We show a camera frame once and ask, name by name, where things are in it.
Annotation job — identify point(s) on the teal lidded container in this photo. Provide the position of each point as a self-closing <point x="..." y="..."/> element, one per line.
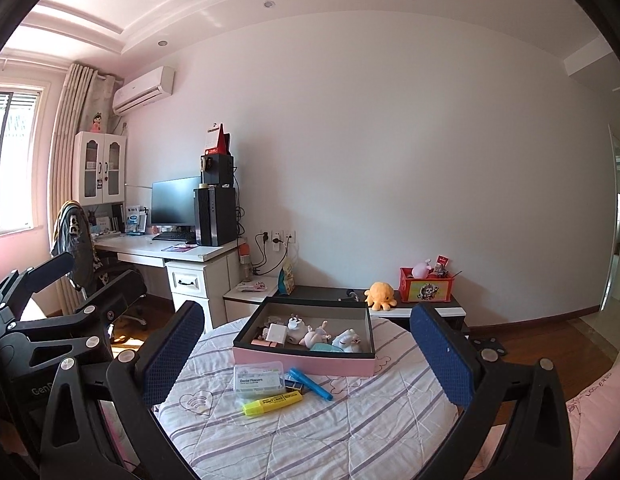
<point x="324" y="347"/>

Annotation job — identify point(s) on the white plug adapter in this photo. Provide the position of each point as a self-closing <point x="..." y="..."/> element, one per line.
<point x="295" y="321"/>

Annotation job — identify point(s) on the white desk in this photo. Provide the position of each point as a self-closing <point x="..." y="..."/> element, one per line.
<point x="140" y="247"/>

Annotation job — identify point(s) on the metal door frame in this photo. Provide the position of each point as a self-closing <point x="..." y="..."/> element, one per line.
<point x="617" y="220"/>

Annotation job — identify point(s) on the pink mouse pad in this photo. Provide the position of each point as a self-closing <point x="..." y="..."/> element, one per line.
<point x="175" y="248"/>

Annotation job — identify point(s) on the black bathroom scale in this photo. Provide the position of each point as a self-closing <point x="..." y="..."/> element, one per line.
<point x="486" y="346"/>

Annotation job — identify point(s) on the window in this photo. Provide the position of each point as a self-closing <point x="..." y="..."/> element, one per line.
<point x="15" y="160"/>

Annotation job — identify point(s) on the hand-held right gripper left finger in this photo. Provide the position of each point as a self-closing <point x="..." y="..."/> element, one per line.
<point x="172" y="355"/>

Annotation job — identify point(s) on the dark printed jacket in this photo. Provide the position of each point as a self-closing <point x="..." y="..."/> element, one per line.
<point x="72" y="240"/>

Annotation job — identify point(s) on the black computer tower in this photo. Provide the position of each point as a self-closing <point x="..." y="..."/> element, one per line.
<point x="217" y="217"/>

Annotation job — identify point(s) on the white low side cabinet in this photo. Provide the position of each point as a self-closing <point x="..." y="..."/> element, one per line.
<point x="245" y="305"/>

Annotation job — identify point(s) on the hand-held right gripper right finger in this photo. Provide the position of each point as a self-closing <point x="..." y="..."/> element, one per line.
<point x="442" y="355"/>

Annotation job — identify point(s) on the black keyboard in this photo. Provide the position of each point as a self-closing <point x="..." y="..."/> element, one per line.
<point x="172" y="236"/>

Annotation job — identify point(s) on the black box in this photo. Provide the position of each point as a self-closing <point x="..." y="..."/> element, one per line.
<point x="217" y="170"/>

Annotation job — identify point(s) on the blue snack bag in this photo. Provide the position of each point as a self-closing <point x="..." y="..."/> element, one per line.
<point x="288" y="277"/>

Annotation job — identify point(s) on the white glass-door cabinet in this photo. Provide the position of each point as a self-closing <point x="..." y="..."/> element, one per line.
<point x="99" y="170"/>

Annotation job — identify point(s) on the beige curtain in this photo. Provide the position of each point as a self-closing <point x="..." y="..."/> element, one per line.
<point x="72" y="110"/>

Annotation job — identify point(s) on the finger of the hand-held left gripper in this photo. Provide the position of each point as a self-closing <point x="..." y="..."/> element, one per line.
<point x="50" y="266"/>
<point x="120" y="295"/>

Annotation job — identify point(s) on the pink storage box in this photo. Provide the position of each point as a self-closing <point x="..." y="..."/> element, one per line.
<point x="300" y="362"/>

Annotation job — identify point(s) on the pink plush toy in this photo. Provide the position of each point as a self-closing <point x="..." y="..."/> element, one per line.
<point x="422" y="269"/>

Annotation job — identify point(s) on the pink printed packet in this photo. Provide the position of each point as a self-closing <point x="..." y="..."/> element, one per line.
<point x="251" y="287"/>

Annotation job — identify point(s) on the yellow octopus plush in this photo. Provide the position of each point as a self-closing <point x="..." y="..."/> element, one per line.
<point x="381" y="296"/>

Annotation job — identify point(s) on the red storage crate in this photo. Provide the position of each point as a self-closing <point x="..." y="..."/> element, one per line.
<point x="427" y="290"/>

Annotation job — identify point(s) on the black office chair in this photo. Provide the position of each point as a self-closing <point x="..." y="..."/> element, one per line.
<point x="120" y="285"/>

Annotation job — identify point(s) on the white air conditioner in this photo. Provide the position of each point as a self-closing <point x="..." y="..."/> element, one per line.
<point x="142" y="90"/>

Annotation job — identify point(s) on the white round-headed doll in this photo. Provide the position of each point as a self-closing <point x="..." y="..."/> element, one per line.
<point x="315" y="336"/>

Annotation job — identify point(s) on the orange-capped bottle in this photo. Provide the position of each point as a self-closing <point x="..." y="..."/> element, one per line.
<point x="245" y="262"/>

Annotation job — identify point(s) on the red and white packet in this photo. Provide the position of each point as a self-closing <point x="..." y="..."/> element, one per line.
<point x="443" y="261"/>

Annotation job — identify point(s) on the yellow highlighter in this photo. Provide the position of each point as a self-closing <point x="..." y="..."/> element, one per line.
<point x="272" y="402"/>

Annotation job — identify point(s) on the white charger cube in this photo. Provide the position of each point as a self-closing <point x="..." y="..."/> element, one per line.
<point x="276" y="333"/>

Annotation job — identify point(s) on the black computer monitor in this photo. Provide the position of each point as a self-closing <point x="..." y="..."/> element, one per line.
<point x="172" y="202"/>

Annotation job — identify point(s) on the black and white cabinet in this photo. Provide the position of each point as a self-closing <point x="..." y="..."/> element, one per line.
<point x="320" y="291"/>

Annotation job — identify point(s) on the pink printed pillow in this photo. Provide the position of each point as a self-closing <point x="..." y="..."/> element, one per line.
<point x="590" y="420"/>

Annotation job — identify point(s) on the blue highlighter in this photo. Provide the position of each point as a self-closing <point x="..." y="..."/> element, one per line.
<point x="310" y="384"/>

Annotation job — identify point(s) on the red desk calendar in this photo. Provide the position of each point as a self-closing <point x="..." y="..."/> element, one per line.
<point x="219" y="141"/>

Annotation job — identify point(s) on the white bunny figurine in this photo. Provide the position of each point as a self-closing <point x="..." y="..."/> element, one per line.
<point x="347" y="341"/>

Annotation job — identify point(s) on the small doll figure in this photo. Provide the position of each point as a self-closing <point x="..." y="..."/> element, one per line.
<point x="96" y="122"/>

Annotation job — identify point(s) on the pink small case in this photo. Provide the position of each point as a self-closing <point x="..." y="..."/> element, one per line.
<point x="264" y="343"/>

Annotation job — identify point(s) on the small dark box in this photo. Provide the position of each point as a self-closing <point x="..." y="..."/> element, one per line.
<point x="293" y="385"/>

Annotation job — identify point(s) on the clear dental floss box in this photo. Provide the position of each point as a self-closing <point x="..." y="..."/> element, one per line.
<point x="259" y="379"/>

